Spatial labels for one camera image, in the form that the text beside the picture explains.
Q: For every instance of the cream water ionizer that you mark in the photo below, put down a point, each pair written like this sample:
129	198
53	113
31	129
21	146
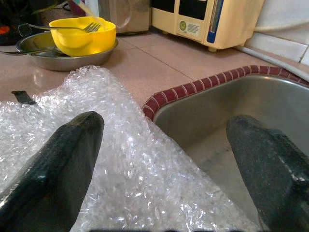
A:
229	24

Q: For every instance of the steel sink basin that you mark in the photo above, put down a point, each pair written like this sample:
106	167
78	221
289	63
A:
217	108

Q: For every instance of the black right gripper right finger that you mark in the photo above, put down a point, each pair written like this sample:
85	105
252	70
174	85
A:
272	174

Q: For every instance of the white green training chopsticks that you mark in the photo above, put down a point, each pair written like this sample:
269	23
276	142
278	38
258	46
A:
94	15

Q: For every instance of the steel fork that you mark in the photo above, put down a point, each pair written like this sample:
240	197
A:
93	27

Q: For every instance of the steel plate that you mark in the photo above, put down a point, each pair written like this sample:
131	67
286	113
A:
72	62

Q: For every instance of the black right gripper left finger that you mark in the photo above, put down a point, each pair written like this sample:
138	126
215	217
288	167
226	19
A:
48	181

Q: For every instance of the black electric kettle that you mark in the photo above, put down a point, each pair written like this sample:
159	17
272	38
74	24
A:
9	14

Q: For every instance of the yellow plastic bowl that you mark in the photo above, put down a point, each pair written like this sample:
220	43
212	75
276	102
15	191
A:
79	41

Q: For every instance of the white water filter jug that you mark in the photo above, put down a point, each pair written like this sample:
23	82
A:
93	7

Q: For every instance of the clear bubble wrap sheet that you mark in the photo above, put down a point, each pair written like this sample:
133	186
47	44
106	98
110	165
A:
135	157

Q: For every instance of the black tape strip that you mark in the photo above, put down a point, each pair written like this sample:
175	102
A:
23	97

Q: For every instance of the maroon plastic cup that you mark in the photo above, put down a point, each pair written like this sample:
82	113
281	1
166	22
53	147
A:
77	9

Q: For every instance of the steel spoon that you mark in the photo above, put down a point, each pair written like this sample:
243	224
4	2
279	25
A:
24	52

